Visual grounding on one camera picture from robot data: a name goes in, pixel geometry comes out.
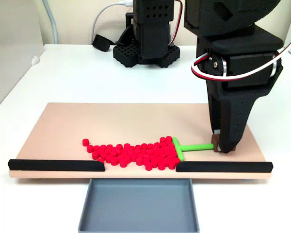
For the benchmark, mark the green T pusher brown base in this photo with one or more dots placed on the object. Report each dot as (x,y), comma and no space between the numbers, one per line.
(196,146)

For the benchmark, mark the red cylinder granule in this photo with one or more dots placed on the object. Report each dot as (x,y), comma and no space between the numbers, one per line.
(85,142)
(101,152)
(146,161)
(123,163)
(169,140)
(153,152)
(168,162)
(143,152)
(154,148)
(113,154)
(175,157)
(173,153)
(100,160)
(130,153)
(138,147)
(157,144)
(164,145)
(102,147)
(141,156)
(159,163)
(163,140)
(121,158)
(170,145)
(108,158)
(134,157)
(132,148)
(107,152)
(119,146)
(109,147)
(137,153)
(161,153)
(167,153)
(153,157)
(125,151)
(166,149)
(140,160)
(158,158)
(148,153)
(127,158)
(147,156)
(163,158)
(150,148)
(95,155)
(157,154)
(96,148)
(159,149)
(127,146)
(169,158)
(90,148)
(119,152)
(144,147)
(176,161)
(149,165)
(124,155)
(114,161)
(103,156)
(172,149)

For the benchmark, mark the black edge bar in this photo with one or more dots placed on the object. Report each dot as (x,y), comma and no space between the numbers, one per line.
(53,165)
(223,167)

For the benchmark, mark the peach work board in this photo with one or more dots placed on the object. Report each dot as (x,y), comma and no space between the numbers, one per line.
(135,121)

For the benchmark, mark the grey square tray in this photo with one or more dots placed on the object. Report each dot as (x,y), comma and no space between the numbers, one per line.
(138,208)

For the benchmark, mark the small white table cap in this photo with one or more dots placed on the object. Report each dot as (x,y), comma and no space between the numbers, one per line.
(35,60)

